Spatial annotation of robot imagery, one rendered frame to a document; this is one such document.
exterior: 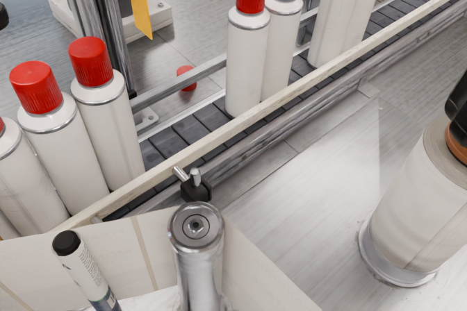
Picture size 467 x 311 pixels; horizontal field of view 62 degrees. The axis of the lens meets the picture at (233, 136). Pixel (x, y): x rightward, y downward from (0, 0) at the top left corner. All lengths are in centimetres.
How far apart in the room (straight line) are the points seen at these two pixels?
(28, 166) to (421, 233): 36
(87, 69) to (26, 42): 50
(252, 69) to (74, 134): 24
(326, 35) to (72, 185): 42
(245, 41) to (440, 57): 50
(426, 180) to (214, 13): 64
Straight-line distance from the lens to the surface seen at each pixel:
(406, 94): 77
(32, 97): 36
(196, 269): 28
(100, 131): 42
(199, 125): 57
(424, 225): 39
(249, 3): 46
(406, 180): 38
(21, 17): 95
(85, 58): 37
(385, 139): 60
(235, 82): 52
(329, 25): 63
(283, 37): 52
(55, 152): 40
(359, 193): 53
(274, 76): 56
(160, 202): 50
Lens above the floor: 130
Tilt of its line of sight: 50 degrees down
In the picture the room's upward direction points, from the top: 4 degrees clockwise
